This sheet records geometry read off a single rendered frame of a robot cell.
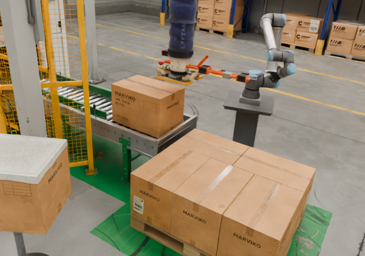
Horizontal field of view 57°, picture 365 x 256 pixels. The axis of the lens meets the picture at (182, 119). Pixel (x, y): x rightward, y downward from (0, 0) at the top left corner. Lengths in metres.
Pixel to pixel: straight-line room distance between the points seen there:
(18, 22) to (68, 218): 1.64
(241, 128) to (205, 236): 1.51
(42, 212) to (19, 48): 1.22
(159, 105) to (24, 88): 1.10
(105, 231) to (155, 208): 0.52
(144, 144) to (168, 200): 0.74
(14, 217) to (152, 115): 1.50
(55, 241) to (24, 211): 0.97
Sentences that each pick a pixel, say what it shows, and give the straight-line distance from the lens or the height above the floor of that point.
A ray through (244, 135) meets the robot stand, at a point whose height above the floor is 0.39.
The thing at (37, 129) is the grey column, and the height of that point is 0.77.
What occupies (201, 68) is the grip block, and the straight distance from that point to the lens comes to 2.89.
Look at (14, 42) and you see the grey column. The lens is 2.69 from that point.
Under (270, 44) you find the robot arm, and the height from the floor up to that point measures 1.43.
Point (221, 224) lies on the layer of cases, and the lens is 2.40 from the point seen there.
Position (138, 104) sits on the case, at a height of 0.83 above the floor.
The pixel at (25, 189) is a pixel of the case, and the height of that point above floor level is 0.93.
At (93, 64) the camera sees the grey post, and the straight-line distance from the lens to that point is 6.19.
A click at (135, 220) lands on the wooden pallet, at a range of 2.94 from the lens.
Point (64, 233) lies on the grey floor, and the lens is 3.05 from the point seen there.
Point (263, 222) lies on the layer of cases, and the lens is 2.37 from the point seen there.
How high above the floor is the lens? 2.06
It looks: 25 degrees down
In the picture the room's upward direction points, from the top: 4 degrees clockwise
